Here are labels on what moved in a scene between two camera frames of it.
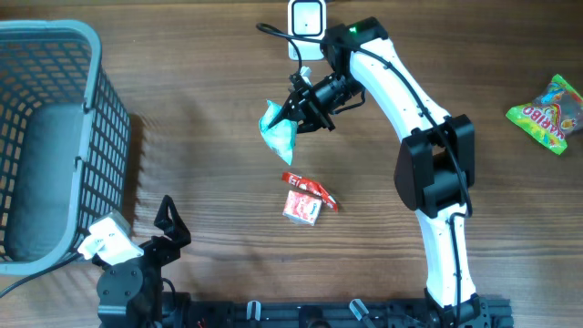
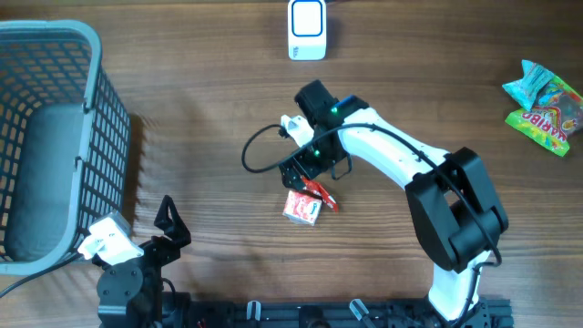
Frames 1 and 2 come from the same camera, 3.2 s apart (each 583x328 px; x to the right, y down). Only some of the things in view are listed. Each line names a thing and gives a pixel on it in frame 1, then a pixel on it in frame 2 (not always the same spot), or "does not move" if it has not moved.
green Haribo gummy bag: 556,113 does not move
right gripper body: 327,92 → 311,158
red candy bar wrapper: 311,186 does not move
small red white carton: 302,207 does not move
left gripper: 173,229 does not move
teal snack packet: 281,137 → 526,88
